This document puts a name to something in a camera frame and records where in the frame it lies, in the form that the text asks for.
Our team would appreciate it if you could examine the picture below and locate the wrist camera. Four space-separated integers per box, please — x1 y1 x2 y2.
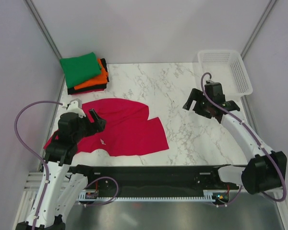
62 99 86 118
204 81 226 104

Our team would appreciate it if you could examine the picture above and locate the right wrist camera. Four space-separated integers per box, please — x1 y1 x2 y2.
204 81 226 104

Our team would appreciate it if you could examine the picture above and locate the white plastic basket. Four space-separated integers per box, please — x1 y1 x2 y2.
197 50 253 99

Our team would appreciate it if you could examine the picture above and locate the folded green t-shirt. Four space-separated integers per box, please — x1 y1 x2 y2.
60 52 101 88

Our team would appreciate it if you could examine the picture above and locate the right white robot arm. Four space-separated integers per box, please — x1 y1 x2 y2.
183 89 287 195

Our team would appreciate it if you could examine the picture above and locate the white slotted cable duct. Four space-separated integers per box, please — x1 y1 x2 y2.
76 191 229 203

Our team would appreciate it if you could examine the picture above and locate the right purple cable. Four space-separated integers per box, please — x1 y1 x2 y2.
200 72 288 202

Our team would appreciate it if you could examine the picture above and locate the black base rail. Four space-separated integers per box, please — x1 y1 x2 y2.
69 165 238 198

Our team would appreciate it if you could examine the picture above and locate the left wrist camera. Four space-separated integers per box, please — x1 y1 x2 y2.
62 99 86 118

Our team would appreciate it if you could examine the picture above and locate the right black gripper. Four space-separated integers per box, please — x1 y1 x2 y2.
182 89 212 119

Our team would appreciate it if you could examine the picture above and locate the folded orange t-shirt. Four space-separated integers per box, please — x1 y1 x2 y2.
74 58 109 90

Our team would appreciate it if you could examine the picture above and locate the red t-shirt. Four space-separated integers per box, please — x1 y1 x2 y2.
43 98 170 157

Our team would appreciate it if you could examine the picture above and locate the folded black t-shirt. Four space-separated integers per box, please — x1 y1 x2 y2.
67 57 110 96

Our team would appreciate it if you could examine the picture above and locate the aluminium frame post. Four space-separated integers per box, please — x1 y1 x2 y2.
240 0 278 59
24 0 62 59

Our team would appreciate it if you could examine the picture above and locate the right aluminium frame post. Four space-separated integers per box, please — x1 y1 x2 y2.
240 0 278 59

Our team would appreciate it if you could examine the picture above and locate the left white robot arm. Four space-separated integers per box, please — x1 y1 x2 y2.
16 108 106 230

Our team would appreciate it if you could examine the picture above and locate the left aluminium frame post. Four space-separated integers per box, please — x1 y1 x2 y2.
24 0 62 59

